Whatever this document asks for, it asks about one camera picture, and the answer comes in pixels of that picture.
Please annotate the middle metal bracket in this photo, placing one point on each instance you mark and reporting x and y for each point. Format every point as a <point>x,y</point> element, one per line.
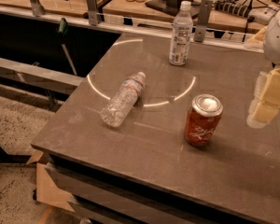
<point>93,12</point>

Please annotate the red soda can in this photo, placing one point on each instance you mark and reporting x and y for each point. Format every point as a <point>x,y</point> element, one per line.
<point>202,119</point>

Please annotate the blue label plastic bottle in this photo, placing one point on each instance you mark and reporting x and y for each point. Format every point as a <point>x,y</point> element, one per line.
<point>182,29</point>

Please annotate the black monitor stand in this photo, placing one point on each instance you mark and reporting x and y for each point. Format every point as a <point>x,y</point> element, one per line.
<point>170,7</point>

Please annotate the black power strip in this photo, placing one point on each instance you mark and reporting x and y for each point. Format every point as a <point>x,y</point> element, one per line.
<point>232,8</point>

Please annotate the left metal bracket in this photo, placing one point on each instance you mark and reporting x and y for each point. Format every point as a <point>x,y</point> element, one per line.
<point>37,8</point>

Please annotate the metal bracket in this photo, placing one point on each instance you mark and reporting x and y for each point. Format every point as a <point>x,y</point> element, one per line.
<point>37,8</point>
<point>93,12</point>
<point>203,18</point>

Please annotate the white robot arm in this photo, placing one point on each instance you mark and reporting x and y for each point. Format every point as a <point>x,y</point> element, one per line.
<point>271,43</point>

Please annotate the right metal bracket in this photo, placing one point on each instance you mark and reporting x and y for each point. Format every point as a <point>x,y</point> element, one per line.
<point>203,18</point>

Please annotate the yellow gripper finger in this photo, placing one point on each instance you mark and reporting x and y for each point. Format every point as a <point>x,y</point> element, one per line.
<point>267,89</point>
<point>260,114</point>

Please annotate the clear crushed water bottle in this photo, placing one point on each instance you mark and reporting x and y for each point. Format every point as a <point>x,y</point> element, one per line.
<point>123,101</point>

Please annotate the aluminium frame rail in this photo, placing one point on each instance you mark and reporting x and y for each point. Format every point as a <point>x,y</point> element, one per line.
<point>38,76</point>

